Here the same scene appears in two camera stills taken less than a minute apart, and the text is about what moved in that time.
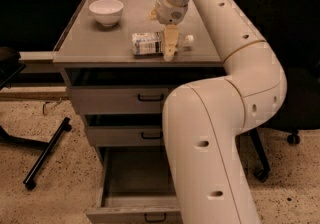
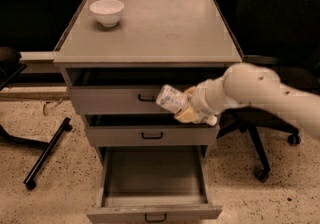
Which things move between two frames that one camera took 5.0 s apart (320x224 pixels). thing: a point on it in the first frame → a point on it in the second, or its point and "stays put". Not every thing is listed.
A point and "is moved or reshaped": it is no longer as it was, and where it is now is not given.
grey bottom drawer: x=137 y=187 stays put
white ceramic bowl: x=107 y=11 stays put
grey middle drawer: x=125 y=129 stays put
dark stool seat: x=10 y=66 stays put
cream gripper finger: x=153 y=14 → x=190 y=91
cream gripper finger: x=170 y=41 → x=188 y=115
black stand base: x=29 y=182 stays put
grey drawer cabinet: x=119 y=95 stays put
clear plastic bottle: x=151 y=43 is moved or reshaped
